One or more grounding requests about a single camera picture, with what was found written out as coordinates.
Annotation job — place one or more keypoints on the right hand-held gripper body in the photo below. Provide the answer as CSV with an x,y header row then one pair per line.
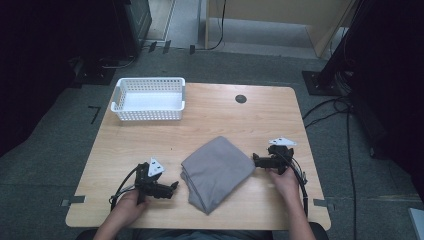
x,y
278,160

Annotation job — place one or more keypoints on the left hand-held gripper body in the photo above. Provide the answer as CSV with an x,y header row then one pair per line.
x,y
143,181

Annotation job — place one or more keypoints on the person's right hand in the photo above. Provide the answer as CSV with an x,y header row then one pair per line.
x,y
286,185

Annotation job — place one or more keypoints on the person's left hand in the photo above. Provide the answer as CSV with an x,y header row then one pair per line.
x,y
128,208

